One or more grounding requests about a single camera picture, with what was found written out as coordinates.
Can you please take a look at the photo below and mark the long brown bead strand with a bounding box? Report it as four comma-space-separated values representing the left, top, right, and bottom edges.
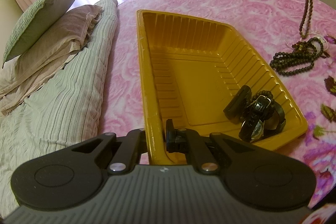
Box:
299, 0, 313, 39

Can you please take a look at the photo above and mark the black leather strap watch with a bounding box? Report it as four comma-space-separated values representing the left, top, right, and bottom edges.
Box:
239, 95, 274, 143

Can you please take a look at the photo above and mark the golden plastic tray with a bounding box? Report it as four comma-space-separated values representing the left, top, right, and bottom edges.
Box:
136, 10, 308, 165

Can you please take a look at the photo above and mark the green knitted pillow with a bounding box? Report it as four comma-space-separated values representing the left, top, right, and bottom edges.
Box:
2, 0, 75, 63

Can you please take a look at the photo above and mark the dark wooden bead necklace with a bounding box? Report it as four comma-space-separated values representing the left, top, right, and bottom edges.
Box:
269, 36, 332, 77

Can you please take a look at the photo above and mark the dark bead bracelet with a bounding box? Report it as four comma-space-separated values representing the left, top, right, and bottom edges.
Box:
244, 90, 276, 122

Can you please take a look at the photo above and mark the pink rose bedspread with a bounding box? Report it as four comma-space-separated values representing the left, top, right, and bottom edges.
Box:
98, 0, 335, 206

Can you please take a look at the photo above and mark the green striped folded quilt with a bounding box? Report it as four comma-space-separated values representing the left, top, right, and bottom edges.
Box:
1, 0, 118, 217

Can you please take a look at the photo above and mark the taupe folded blanket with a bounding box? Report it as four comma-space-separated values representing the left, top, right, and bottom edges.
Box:
1, 5, 102, 115

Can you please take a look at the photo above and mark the black wrist watch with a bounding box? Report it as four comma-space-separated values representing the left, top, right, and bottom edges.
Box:
223, 85, 286, 140

